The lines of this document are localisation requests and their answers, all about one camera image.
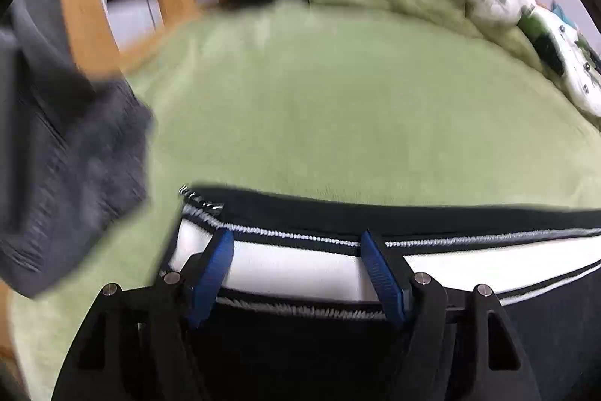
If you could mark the teal cloth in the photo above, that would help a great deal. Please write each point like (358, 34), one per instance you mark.
(559, 13)

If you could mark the grey garment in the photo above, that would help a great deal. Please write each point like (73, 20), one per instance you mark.
(70, 147)

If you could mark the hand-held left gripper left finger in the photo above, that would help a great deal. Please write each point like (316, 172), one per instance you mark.
(213, 274)

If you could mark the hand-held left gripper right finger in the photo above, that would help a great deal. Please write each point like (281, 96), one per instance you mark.
(382, 279)

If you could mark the black pants with white stripe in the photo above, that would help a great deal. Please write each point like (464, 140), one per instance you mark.
(305, 358)

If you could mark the green fleece blanket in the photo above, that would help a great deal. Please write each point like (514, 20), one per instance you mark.
(328, 100)

